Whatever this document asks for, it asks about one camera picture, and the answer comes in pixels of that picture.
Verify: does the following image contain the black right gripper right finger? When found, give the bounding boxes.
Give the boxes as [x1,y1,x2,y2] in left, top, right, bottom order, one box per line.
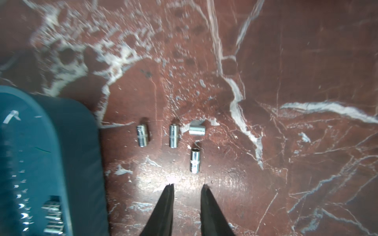
[200,184,235,236]

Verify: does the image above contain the teal plastic storage box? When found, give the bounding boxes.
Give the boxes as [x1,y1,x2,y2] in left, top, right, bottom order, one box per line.
[1,86,109,236]

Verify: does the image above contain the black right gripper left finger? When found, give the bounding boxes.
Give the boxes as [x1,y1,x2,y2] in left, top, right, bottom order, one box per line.
[140,184,174,236]

